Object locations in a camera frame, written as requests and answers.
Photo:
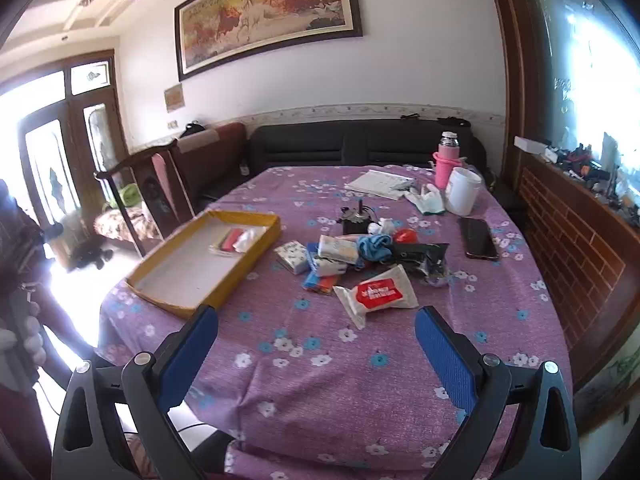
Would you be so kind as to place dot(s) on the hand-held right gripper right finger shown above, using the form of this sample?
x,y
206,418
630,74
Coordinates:
x,y
445,360

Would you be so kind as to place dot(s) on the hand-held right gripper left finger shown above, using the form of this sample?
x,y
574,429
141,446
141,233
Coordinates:
x,y
187,360

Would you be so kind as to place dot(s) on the yellow cardboard box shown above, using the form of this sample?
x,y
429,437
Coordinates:
x,y
165,280

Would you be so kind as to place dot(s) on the red label wipes pack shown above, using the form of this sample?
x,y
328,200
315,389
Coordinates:
x,y
380,292

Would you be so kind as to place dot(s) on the black plastic package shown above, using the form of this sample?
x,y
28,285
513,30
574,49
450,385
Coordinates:
x,y
420,255

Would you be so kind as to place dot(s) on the blue cloth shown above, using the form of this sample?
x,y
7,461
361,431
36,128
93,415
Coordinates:
x,y
375,247

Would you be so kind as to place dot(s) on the small patterned tissue pack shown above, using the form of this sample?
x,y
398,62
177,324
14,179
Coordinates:
x,y
291,257

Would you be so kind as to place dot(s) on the white tissue pack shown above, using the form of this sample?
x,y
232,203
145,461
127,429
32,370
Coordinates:
x,y
330,266

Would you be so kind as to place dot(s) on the blue orange pack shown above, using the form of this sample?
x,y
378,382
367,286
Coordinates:
x,y
317,282

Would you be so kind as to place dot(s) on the pink rose tissue pack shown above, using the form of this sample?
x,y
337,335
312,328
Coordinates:
x,y
340,249

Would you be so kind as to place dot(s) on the person's left forearm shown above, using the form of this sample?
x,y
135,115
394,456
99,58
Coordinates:
x,y
65,330

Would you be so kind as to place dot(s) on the person's left hand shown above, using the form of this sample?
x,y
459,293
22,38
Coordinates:
x,y
32,342

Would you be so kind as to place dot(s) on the purple floral tablecloth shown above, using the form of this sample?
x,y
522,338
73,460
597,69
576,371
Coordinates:
x,y
300,385

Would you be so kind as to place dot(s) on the black smartphone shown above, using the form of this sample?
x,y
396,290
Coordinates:
x,y
477,240

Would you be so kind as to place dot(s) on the wooden glass door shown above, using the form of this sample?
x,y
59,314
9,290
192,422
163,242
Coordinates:
x,y
65,135

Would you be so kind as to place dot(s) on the red flat item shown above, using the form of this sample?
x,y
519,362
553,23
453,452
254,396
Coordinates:
x,y
232,239

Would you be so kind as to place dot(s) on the red plastic bag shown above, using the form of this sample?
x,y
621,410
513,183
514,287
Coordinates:
x,y
405,235

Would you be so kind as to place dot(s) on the white packet in tray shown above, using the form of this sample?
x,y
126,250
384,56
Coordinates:
x,y
249,240

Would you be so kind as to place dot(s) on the white crumpled cloth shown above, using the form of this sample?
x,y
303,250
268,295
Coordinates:
x,y
382,225

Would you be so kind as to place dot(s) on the wooden chair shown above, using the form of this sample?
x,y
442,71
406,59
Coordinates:
x,y
150,185

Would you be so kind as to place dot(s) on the white knit glove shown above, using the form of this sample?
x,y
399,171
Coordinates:
x,y
427,200

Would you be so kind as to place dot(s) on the black electric motor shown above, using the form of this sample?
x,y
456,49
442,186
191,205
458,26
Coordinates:
x,y
356,220

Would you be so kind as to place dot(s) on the white plastic jar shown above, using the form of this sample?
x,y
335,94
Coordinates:
x,y
462,192

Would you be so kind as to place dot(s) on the white paper notebook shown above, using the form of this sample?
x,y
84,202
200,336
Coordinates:
x,y
377,182

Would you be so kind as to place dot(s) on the pink sleeved thermos bottle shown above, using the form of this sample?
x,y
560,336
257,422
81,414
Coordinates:
x,y
445,162

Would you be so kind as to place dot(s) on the black bag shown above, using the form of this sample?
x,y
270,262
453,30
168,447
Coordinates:
x,y
192,129

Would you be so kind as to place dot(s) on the white box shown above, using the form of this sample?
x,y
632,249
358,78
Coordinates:
x,y
530,145

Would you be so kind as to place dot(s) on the black sofa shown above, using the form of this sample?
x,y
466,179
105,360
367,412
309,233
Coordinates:
x,y
350,145

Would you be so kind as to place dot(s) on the windowsill clutter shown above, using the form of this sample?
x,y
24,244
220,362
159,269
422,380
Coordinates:
x,y
585,162

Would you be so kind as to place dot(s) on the window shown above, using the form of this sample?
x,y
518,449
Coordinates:
x,y
585,60

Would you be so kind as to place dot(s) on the framed horse painting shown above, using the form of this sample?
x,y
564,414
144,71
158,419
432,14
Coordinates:
x,y
267,15

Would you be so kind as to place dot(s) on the small wall picture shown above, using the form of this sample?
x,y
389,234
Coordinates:
x,y
174,97

